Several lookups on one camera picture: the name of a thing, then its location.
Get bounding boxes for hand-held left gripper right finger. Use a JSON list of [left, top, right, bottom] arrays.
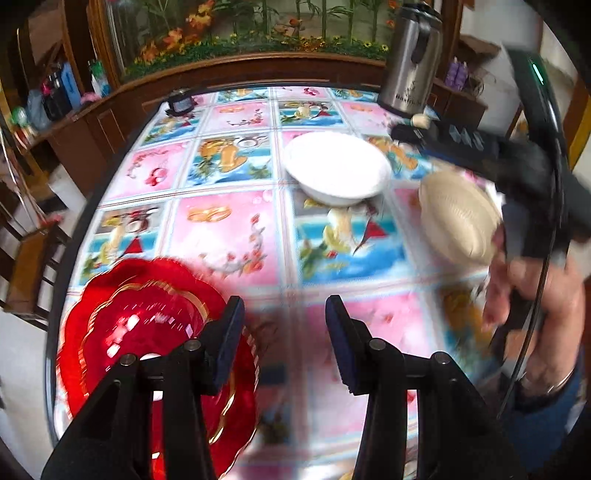
[[324, 295, 527, 480]]

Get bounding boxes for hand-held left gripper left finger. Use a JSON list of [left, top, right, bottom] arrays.
[[41, 295, 246, 480]]

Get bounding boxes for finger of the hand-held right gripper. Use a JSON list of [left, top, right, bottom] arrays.
[[501, 198, 527, 259], [392, 124, 513, 160]]

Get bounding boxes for large beige plastic bowl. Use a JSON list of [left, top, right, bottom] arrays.
[[418, 170, 504, 267]]

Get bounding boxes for red scalloped plastic plate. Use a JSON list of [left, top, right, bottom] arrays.
[[69, 277, 259, 478]]

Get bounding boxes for red plate with white label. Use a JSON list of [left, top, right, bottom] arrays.
[[58, 258, 232, 416]]

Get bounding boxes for person's right forearm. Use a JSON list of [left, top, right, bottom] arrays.
[[501, 364, 587, 472]]

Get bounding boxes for person's right hand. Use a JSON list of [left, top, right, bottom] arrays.
[[480, 251, 585, 398]]

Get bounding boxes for stainless steel thermos jug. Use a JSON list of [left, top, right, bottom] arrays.
[[378, 2, 444, 117]]

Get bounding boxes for wooden corner shelf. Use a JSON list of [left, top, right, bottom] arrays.
[[459, 34, 502, 58]]

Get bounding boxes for floral printed tablecloth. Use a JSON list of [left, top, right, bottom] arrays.
[[51, 85, 509, 480]]

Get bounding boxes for silver bangle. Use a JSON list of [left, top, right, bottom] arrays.
[[519, 367, 578, 398]]

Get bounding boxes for dark wooden cabinet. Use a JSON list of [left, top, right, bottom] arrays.
[[18, 0, 490, 195]]

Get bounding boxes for artificial flower glass display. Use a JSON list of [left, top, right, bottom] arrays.
[[88, 0, 462, 84]]

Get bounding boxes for wooden chair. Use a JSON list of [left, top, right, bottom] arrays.
[[0, 185, 70, 328]]

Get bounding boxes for small black jar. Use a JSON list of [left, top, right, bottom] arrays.
[[165, 90, 195, 117]]

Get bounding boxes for green and white bottle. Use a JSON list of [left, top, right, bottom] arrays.
[[89, 59, 112, 97]]

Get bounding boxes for blue bag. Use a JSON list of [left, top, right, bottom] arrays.
[[60, 62, 81, 109]]

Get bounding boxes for black appliance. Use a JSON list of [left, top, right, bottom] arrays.
[[41, 69, 72, 121]]

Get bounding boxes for clear plastic bottle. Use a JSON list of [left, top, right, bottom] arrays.
[[25, 90, 49, 132]]

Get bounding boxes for black cable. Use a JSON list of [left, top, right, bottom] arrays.
[[498, 240, 555, 418]]

